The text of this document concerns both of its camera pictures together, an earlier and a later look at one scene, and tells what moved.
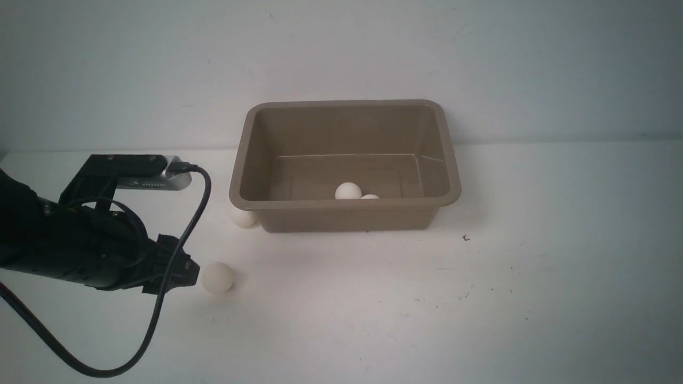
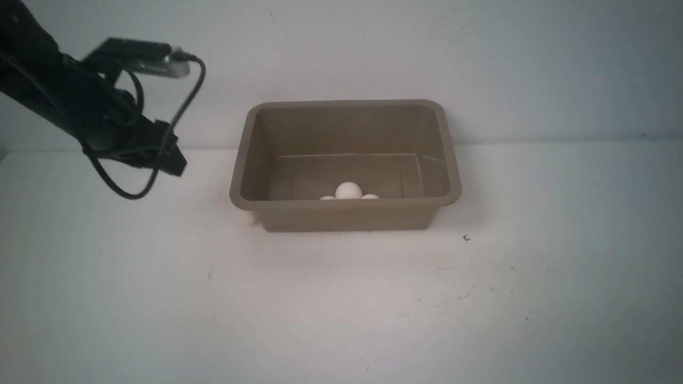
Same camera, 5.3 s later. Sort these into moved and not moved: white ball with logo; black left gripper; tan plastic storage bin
Moved: black left gripper
Not moved: white ball with logo; tan plastic storage bin
